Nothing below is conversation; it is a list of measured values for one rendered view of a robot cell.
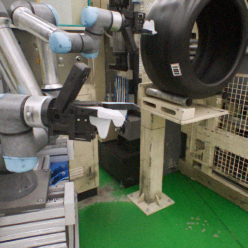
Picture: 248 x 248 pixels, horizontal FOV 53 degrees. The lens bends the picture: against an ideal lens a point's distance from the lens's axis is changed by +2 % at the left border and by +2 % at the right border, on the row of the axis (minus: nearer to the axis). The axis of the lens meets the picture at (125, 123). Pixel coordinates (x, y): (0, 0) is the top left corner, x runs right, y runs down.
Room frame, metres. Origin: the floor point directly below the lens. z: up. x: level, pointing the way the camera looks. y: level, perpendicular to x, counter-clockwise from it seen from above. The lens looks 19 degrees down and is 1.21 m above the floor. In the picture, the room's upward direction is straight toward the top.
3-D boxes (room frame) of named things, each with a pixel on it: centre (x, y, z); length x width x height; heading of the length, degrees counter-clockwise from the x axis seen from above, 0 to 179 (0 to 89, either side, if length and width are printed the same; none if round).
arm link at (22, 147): (0.59, 0.26, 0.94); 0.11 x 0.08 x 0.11; 166
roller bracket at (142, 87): (1.60, -0.26, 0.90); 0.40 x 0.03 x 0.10; 122
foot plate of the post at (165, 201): (1.65, -0.20, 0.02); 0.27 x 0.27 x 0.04; 32
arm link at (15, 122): (0.58, 0.27, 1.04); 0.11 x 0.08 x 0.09; 76
